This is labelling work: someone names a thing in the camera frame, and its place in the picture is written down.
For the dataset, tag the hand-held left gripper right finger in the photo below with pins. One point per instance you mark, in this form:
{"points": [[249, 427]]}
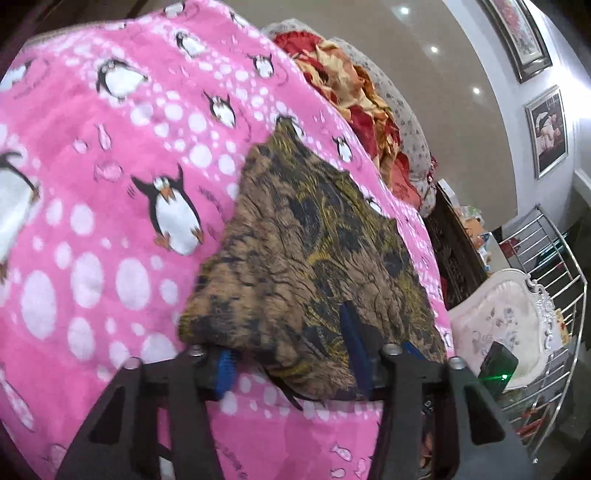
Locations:
{"points": [[355, 350]]}

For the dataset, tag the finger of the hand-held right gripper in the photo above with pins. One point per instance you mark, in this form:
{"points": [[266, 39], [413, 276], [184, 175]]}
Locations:
{"points": [[410, 350]]}

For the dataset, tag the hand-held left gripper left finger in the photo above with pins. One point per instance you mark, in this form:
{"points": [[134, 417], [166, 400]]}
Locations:
{"points": [[226, 374]]}

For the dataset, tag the brown floral patterned shirt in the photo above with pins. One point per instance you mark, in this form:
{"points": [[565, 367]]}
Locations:
{"points": [[300, 249]]}

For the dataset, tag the white ornate chair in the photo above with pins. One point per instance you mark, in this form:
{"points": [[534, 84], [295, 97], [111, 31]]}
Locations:
{"points": [[503, 314]]}

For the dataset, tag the dark carved wooden headboard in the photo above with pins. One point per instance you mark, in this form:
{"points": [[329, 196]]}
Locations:
{"points": [[455, 249]]}

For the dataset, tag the clutter of bottles and packets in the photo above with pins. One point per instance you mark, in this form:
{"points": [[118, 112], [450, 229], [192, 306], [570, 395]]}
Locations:
{"points": [[475, 230]]}

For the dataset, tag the pink penguin print blanket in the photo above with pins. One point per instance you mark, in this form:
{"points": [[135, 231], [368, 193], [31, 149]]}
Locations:
{"points": [[115, 207]]}

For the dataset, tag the white floral pillow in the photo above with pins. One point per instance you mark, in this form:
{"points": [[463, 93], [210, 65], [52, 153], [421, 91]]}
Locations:
{"points": [[408, 124]]}

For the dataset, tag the small framed picture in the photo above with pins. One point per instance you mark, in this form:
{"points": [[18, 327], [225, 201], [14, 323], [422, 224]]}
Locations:
{"points": [[547, 131]]}

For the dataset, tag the red and yellow floral blanket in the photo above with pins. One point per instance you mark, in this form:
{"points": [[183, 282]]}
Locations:
{"points": [[360, 92]]}

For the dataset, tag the large framed floral picture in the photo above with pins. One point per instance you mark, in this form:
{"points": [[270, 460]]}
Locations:
{"points": [[519, 37]]}

